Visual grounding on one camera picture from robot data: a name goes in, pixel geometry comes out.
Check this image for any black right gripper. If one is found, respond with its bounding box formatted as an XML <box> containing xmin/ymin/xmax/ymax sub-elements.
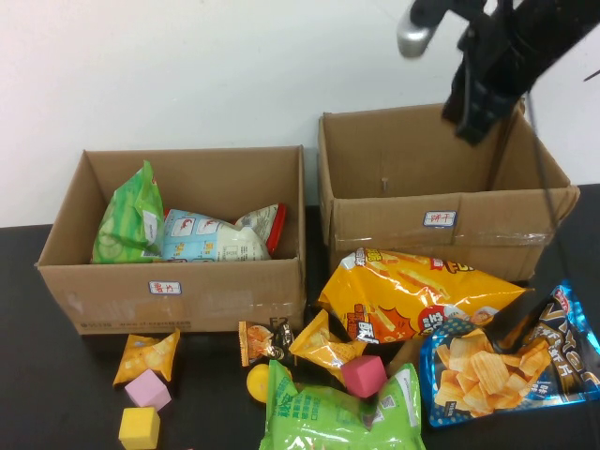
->
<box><xmin>442</xmin><ymin>8</ymin><xmax>532</xmax><ymax>146</ymax></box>

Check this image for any green Lay's chips bag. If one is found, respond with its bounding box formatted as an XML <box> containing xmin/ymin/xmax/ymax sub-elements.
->
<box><xmin>259</xmin><ymin>359</ymin><xmax>427</xmax><ymax>450</ymax></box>

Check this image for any large yellow fries snack bag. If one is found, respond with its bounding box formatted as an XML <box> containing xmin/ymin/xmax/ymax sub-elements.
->
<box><xmin>317</xmin><ymin>247</ymin><xmax>535</xmax><ymax>346</ymax></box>

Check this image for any white red-edged snack bag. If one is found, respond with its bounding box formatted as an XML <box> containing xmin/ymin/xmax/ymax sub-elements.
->
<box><xmin>233</xmin><ymin>202</ymin><xmax>288</xmax><ymax>258</ymax></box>

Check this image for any white light-blue snack bag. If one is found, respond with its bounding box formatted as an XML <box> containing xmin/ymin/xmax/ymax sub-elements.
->
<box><xmin>161</xmin><ymin>208</ymin><xmax>272</xmax><ymax>263</ymax></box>

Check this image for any small orange black snack packet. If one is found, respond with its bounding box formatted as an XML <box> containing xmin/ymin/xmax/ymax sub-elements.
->
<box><xmin>237</xmin><ymin>320</ymin><xmax>296</xmax><ymax>368</ymax></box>

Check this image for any cardboard box with tape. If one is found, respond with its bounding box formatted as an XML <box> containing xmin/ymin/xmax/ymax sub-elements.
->
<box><xmin>317</xmin><ymin>100</ymin><xmax>581</xmax><ymax>283</ymax></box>

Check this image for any brown paper packet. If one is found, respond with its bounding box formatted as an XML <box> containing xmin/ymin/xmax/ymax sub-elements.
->
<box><xmin>387</xmin><ymin>337</ymin><xmax>426</xmax><ymax>376</ymax></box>

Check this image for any blue shrimp chips bag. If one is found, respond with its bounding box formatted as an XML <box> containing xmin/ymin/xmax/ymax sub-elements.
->
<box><xmin>418</xmin><ymin>279</ymin><xmax>600</xmax><ymax>430</ymax></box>

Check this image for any small yellow chips packet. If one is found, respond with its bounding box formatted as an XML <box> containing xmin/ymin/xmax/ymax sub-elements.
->
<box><xmin>289</xmin><ymin>308</ymin><xmax>368</xmax><ymax>385</ymax></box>
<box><xmin>112</xmin><ymin>327</ymin><xmax>182</xmax><ymax>388</ymax></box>

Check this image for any magenta foam cube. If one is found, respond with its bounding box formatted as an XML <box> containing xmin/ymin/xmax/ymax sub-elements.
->
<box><xmin>339</xmin><ymin>354</ymin><xmax>389</xmax><ymax>399</ymax></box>

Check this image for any cardboard box without tape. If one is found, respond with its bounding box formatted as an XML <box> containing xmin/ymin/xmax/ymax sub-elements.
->
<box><xmin>35</xmin><ymin>144</ymin><xmax>308</xmax><ymax>337</ymax></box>

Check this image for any yellow rubber duck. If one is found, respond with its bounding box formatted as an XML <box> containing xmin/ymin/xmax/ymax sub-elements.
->
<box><xmin>247</xmin><ymin>363</ymin><xmax>274</xmax><ymax>404</ymax></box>

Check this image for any green cucumber chips bag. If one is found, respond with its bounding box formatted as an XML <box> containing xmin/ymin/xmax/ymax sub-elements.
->
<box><xmin>91</xmin><ymin>159</ymin><xmax>165</xmax><ymax>264</ymax></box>

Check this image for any light pink foam cube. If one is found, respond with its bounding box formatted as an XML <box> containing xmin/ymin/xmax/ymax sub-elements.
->
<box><xmin>124</xmin><ymin>368</ymin><xmax>173</xmax><ymax>413</ymax></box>

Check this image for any yellow foam cube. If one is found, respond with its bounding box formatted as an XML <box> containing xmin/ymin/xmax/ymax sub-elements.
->
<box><xmin>118</xmin><ymin>406</ymin><xmax>161</xmax><ymax>450</ymax></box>

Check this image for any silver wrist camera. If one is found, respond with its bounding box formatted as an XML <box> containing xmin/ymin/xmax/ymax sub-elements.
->
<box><xmin>396</xmin><ymin>0</ymin><xmax>470</xmax><ymax>60</ymax></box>

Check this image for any thin black cable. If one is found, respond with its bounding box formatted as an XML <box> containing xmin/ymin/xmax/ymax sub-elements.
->
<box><xmin>523</xmin><ymin>91</ymin><xmax>582</xmax><ymax>294</ymax></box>

